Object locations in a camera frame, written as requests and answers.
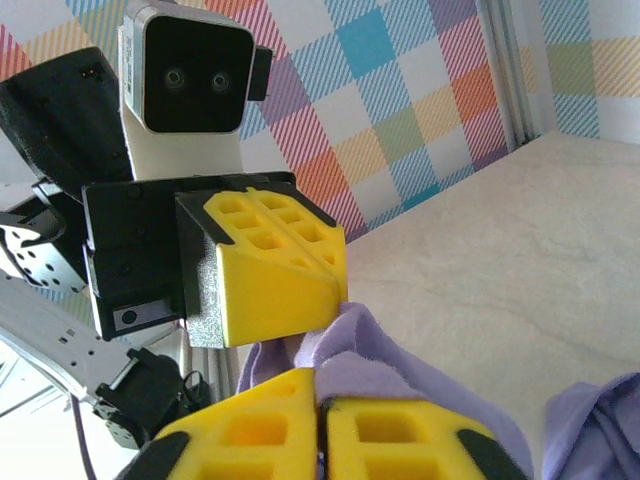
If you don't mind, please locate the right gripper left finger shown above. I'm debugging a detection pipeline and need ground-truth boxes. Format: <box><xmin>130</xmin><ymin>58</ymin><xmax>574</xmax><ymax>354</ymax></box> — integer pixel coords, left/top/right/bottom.
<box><xmin>117</xmin><ymin>368</ymin><xmax>319</xmax><ymax>480</ymax></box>

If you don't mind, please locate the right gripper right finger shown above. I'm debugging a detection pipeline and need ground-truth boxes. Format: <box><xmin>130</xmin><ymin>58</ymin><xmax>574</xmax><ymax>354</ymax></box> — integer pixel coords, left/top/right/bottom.
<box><xmin>319</xmin><ymin>398</ymin><xmax>534</xmax><ymax>480</ymax></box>

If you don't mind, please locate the purple t-shirt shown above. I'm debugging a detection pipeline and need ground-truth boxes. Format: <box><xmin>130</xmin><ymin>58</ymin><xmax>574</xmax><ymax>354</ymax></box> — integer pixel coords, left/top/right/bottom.
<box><xmin>234</xmin><ymin>299</ymin><xmax>640</xmax><ymax>480</ymax></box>

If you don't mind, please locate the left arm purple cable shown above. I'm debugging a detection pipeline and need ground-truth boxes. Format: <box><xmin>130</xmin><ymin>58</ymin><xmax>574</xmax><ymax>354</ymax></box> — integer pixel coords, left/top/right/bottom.
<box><xmin>69</xmin><ymin>394</ymin><xmax>99</xmax><ymax>480</ymax></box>

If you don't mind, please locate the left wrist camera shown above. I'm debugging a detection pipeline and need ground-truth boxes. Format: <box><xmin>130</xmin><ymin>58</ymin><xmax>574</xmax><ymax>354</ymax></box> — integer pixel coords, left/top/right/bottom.
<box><xmin>117</xmin><ymin>0</ymin><xmax>275</xmax><ymax>184</ymax></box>

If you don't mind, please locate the left aluminium corner post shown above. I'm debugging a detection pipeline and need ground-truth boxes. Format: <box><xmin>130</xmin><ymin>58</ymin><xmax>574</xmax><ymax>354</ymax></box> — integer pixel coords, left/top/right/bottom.
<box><xmin>477</xmin><ymin>0</ymin><xmax>546</xmax><ymax>149</ymax></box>

